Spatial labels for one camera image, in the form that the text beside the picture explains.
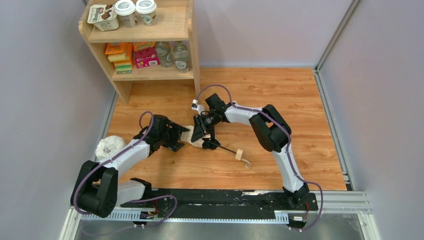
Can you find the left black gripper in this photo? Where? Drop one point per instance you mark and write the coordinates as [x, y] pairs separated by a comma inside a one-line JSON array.
[[173, 136]]

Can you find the clear glass bottle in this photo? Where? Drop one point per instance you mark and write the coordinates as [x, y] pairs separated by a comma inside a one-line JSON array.
[[181, 57], [164, 53]]

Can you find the aluminium frame rail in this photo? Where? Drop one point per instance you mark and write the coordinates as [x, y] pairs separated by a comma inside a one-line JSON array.
[[342, 215]]

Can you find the wooden shelf unit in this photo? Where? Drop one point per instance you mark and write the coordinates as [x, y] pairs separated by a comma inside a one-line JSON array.
[[175, 21]]

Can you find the right clear glass bottle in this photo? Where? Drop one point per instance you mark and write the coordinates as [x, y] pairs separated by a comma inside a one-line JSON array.
[[181, 57]]

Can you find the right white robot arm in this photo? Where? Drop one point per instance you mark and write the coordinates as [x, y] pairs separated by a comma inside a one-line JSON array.
[[271, 130]]

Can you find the beige folding umbrella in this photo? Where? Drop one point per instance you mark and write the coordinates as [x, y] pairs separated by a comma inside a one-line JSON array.
[[238, 154]]

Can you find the right white lidded cup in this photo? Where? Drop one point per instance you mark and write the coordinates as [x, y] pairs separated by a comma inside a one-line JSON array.
[[147, 11]]

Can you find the orange sponge pack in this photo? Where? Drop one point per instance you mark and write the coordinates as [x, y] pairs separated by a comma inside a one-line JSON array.
[[120, 54]]

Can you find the left white lidded cup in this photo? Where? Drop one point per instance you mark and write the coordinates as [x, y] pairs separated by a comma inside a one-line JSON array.
[[126, 10]]

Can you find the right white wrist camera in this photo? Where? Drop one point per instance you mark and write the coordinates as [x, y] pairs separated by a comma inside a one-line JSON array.
[[197, 107]]

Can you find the white lidded cup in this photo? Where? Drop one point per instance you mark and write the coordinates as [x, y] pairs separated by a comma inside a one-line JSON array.
[[126, 10], [147, 11]]

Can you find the Chobani yogurt tub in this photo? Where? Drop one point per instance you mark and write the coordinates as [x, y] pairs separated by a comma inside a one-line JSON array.
[[103, 17]]

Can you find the left clear glass bottle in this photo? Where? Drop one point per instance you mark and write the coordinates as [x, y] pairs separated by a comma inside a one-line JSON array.
[[164, 53]]

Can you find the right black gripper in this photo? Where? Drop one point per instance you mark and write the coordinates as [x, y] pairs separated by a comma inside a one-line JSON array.
[[200, 125]]

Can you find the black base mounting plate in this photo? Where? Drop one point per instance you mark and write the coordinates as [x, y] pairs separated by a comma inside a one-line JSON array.
[[223, 204]]

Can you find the pink orange snack box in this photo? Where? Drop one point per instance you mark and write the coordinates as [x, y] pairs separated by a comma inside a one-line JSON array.
[[144, 54]]

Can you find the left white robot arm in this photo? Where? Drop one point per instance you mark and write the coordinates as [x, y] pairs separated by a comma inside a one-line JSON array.
[[97, 190]]

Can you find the white crumpled plastic bag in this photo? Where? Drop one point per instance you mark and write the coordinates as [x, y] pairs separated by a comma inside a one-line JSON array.
[[108, 147]]

